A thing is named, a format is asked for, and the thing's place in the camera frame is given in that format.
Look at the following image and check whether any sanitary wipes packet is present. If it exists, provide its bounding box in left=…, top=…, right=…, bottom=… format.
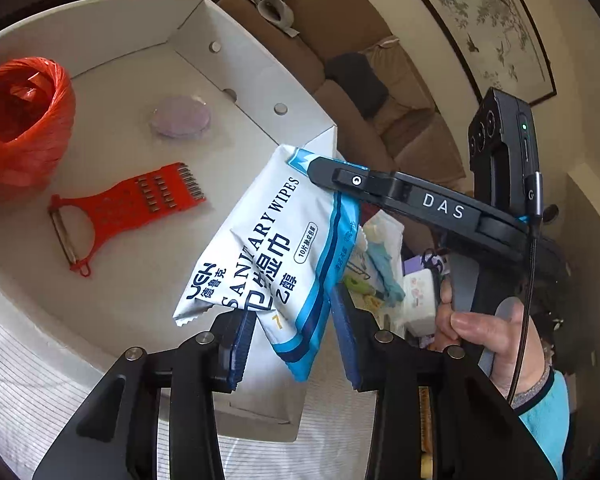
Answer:
left=173, top=145, right=360, bottom=382

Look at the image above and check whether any red plastic grater peeler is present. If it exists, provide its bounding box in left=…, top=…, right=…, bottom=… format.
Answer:
left=47, top=162, right=206, bottom=278

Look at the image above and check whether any purple sponge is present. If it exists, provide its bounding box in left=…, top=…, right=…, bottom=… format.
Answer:
left=148, top=96, right=212, bottom=140

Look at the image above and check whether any red plastic twine ball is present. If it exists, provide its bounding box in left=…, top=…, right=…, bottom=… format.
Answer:
left=0, top=56, right=76, bottom=202

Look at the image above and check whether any blue sleeved forearm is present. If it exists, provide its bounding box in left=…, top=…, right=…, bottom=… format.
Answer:
left=513, top=365, right=570, bottom=479

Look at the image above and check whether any person's right hand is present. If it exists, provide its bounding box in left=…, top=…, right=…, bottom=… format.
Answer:
left=429, top=278, right=548, bottom=403

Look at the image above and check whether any striped white tablecloth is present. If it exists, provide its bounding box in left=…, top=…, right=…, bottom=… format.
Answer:
left=0, top=209, right=406, bottom=480

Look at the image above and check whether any blue rubber glove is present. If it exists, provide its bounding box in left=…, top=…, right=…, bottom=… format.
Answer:
left=367, top=242, right=405, bottom=307

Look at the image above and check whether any black cushion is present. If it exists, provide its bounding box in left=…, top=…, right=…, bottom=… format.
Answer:
left=325, top=52, right=389, bottom=119

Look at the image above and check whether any brown sofa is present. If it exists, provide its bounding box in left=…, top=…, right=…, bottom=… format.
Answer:
left=219, top=0, right=466, bottom=191

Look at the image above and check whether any framed ink painting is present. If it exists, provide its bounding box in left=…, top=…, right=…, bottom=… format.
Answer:
left=422, top=0, right=557, bottom=106

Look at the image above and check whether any white neck massager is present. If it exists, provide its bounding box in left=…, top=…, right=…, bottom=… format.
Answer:
left=253, top=0, right=299, bottom=39

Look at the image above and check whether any white box with black handle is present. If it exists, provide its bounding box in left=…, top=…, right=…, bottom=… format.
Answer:
left=403, top=248, right=448, bottom=337

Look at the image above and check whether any green handled knife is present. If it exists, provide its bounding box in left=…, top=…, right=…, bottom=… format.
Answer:
left=342, top=275, right=382, bottom=298

